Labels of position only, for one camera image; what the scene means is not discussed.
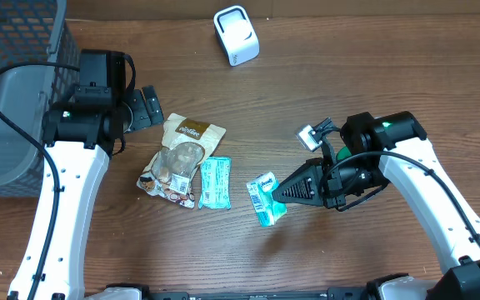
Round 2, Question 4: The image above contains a mint green wipes pack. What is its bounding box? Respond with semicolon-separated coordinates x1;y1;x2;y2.
198;157;232;209

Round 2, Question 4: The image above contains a white barcode scanner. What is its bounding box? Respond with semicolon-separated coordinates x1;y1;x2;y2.
213;5;260;67

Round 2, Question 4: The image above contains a brown white snack bag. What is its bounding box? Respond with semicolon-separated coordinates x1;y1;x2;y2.
136;113;226;208

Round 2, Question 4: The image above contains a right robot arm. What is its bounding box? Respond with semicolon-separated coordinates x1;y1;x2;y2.
272;111;480;299

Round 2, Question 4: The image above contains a green lid seasoning jar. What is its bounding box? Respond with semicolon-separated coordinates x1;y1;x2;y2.
336;147;352;163

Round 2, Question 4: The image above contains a Kleenex pocket tissue pack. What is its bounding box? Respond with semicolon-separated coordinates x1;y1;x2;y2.
246;172;288;227

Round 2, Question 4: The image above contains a grey plastic shopping basket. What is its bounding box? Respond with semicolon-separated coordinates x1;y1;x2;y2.
0;0;80;197

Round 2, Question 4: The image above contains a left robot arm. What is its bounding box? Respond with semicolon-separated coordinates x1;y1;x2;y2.
7;50;163;299

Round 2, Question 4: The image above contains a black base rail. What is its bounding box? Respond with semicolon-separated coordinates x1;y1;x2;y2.
85;283;381;300

